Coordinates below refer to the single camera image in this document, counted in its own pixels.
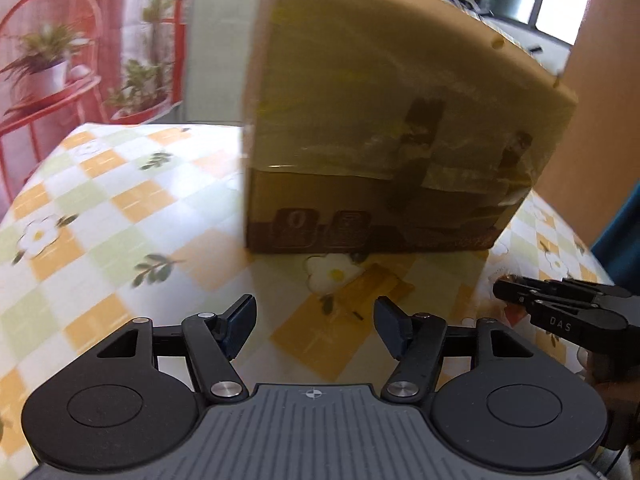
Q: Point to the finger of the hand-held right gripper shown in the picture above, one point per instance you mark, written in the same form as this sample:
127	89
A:
515	292
575	286

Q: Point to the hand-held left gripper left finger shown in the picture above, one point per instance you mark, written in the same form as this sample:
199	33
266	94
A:
241	325

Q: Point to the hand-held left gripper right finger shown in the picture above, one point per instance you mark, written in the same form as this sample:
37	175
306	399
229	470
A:
392	327

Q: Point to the cardboard box with plastic liner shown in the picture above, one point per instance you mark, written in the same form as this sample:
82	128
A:
375	85

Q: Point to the brown wooden board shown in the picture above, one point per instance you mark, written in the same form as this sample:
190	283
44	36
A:
600	110

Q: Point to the printed room backdrop cloth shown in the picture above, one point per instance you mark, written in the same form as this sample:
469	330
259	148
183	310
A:
75	60

